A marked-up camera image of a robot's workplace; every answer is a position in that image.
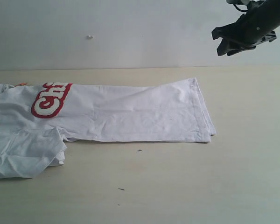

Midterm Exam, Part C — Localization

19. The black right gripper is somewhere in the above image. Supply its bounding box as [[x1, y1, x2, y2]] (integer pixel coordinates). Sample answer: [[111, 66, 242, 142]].
[[211, 9, 277, 56]]

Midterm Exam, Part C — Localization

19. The white t-shirt red lettering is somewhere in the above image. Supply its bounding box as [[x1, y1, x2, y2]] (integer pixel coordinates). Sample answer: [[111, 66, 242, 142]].
[[0, 78, 216, 179]]

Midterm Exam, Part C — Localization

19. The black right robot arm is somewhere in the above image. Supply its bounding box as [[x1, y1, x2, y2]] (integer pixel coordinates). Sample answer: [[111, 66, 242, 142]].
[[211, 0, 280, 56]]

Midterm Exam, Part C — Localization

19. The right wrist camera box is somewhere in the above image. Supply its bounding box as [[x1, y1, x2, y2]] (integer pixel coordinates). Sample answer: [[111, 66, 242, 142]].
[[226, 0, 250, 5]]

